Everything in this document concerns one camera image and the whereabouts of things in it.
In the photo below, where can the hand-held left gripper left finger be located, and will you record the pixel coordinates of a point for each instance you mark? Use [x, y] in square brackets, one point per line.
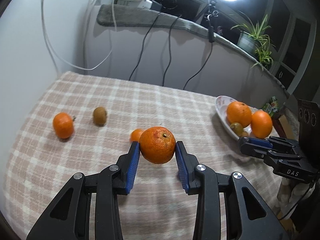
[133, 165]

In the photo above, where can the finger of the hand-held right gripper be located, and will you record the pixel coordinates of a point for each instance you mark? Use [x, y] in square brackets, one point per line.
[261, 143]
[252, 148]

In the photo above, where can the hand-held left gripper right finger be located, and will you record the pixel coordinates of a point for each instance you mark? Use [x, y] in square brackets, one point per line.
[181, 167]

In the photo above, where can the smooth oval orange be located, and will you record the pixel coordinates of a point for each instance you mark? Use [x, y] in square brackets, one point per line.
[261, 124]

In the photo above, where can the kiwi fruit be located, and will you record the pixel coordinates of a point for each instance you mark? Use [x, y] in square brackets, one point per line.
[100, 116]
[236, 128]

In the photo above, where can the small mottled tangerine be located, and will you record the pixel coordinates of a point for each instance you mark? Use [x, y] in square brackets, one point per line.
[156, 147]

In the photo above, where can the large bumpy orange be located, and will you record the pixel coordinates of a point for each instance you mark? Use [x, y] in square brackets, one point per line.
[238, 113]

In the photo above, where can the white bowl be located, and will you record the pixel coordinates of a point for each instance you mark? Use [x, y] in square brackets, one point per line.
[221, 107]

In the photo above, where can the person's right forearm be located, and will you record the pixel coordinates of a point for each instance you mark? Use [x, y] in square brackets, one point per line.
[287, 192]

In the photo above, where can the tiny orange kumquat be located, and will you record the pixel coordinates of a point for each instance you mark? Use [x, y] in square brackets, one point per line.
[135, 135]

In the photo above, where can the plaid tablecloth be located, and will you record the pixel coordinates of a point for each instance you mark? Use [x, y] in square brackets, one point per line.
[100, 155]

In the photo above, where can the colourful snack packet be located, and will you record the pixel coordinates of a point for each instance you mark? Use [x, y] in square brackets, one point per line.
[272, 105]

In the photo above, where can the small tangerine with stem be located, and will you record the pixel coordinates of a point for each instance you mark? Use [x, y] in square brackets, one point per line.
[62, 126]

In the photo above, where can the plant pot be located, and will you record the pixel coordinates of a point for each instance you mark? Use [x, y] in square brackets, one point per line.
[245, 41]

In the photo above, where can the spider plant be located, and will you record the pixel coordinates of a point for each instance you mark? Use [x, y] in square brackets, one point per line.
[260, 30]

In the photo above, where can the black power adapter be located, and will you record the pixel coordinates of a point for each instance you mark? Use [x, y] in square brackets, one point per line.
[156, 5]

